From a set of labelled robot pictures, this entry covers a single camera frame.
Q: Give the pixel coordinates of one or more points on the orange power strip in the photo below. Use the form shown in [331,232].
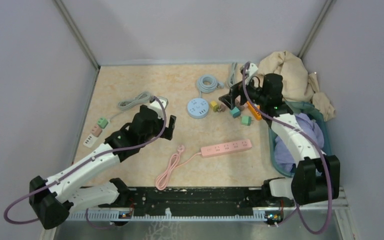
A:
[255,111]

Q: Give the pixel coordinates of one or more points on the teal plastic basket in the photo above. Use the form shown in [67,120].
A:
[313,114]

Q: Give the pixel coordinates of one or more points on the yellow plug adapter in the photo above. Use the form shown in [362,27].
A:
[214,106]

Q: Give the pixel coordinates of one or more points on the round blue socket hub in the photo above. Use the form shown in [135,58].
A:
[198,108]

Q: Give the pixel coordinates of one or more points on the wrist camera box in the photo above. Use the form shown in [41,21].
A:
[250,72]
[159,106]

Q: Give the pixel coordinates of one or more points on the green plug adapter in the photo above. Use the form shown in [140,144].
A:
[102,122]
[246,120]

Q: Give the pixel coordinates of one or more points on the teal plug adapter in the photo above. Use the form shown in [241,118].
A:
[235,112]

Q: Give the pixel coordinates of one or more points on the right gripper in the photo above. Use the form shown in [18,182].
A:
[236,90]

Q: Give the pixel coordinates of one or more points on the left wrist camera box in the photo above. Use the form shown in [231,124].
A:
[159,106]

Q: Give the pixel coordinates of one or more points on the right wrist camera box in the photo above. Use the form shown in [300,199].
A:
[250,72]

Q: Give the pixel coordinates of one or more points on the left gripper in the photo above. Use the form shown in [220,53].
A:
[167,132]

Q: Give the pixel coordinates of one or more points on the lavender cloth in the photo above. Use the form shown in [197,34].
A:
[308,129]

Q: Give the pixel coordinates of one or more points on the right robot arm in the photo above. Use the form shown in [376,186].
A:
[316,178]

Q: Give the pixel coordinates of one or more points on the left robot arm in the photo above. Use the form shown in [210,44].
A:
[54,198]

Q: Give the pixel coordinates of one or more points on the white usb charger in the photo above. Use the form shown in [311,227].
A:
[90,141]

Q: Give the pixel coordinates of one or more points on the pink power strip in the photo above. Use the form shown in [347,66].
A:
[226,148]

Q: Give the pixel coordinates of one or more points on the beige cloth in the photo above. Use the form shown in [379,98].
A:
[299,85]

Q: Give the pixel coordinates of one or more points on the brown plug adapter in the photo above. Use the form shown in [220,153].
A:
[222,108]

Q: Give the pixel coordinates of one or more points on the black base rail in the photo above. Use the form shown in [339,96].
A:
[197,202]

